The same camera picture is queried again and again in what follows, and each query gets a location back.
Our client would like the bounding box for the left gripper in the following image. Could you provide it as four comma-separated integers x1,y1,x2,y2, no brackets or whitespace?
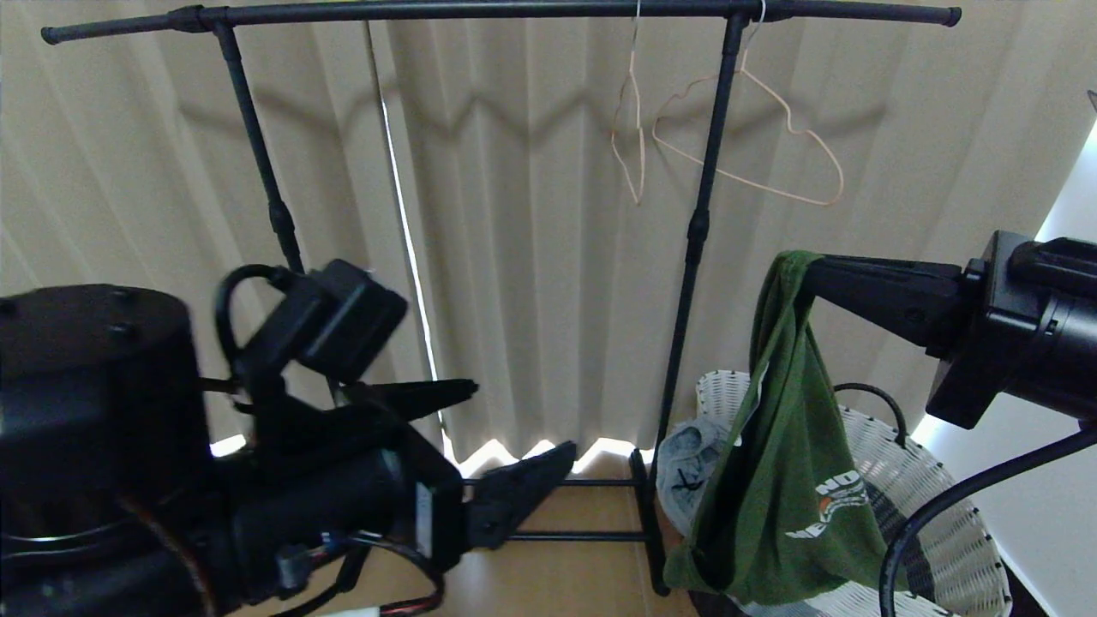
231,379,578,596

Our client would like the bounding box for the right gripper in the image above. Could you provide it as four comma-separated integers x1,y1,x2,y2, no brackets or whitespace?
926,230,1097,429

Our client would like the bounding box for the green long-sleeved shirt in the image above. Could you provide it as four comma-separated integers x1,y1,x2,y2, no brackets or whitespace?
662,250,909,608

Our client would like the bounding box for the pink clothes hanger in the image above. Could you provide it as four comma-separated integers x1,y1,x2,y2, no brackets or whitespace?
651,0,845,207
610,0,646,207

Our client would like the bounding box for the white laundry basket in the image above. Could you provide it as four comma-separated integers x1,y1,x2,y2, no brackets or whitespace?
677,370,1014,617

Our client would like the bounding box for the black clothes rack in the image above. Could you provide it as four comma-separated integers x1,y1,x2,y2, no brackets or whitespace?
41,0,962,596

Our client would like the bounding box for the beige curtain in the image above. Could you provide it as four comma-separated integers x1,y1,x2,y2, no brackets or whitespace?
0,0,1097,476

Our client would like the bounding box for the pale grey printed garment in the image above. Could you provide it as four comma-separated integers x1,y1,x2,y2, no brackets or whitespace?
656,416,755,536

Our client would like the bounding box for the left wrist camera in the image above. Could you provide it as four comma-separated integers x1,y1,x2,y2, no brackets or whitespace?
236,260,409,404

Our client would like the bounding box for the black cable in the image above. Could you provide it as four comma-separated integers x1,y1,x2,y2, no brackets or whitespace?
213,264,292,365
878,427,1097,617

